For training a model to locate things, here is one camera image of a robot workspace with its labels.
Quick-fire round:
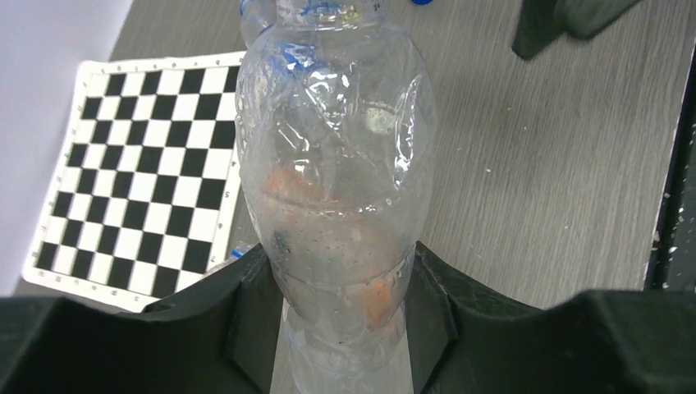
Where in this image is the clear plastic bottle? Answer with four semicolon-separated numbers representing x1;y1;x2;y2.
236;1;437;393

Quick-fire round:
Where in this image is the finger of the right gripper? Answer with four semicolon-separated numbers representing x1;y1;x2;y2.
511;0;639;60

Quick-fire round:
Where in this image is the crushed Pepsi bottle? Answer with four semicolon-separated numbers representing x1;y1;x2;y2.
209;243;254;273

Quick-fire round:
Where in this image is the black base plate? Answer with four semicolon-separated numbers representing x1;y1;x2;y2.
643;59;695;293

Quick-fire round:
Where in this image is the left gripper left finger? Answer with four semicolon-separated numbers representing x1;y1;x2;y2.
1;246;282;393

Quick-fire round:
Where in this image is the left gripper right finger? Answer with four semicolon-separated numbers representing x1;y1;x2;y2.
405;244;695;393

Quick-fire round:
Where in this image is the checkerboard mat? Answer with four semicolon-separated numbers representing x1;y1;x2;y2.
22;52;243;312

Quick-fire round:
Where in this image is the blue label Pepsi bottle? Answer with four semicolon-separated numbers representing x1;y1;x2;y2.
239;0;277;48

